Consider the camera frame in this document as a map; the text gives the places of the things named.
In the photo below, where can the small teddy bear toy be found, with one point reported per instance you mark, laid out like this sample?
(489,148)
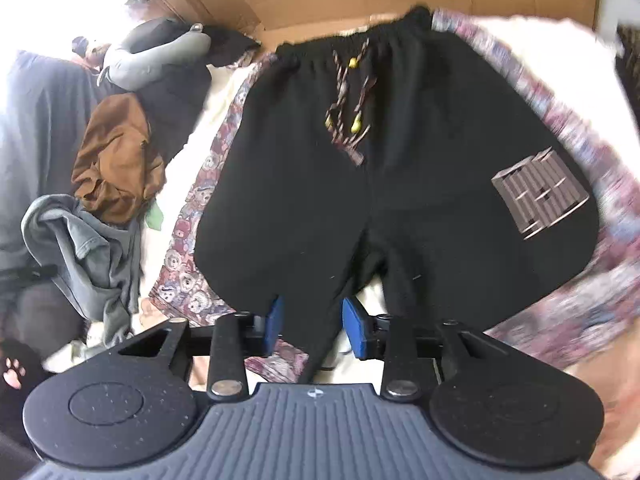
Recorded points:
(92,52)

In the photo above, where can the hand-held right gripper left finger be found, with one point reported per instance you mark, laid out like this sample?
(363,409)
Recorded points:
(275,325)

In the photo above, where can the black shorts with bear-print trim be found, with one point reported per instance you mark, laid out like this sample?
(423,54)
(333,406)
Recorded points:
(300,185)

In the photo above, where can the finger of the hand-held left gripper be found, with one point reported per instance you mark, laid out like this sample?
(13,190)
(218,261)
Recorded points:
(27,273)

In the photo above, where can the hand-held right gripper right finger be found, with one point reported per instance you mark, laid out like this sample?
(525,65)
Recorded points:
(352,327)

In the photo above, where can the grey neck pillow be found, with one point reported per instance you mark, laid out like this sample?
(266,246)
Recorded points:
(145,55)

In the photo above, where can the black paw print cloth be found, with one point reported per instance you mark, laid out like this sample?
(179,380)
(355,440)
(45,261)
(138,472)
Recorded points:
(11,365)

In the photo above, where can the brown garment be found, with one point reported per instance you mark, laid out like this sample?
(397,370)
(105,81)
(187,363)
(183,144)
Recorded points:
(115,160)

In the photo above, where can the black garment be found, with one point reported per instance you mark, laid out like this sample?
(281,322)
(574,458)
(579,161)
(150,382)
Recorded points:
(175,100)

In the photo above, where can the cream bear printed blanket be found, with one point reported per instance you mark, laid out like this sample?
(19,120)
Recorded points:
(525,30)

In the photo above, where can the grey-green shirt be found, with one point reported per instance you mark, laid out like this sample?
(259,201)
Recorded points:
(90,260)

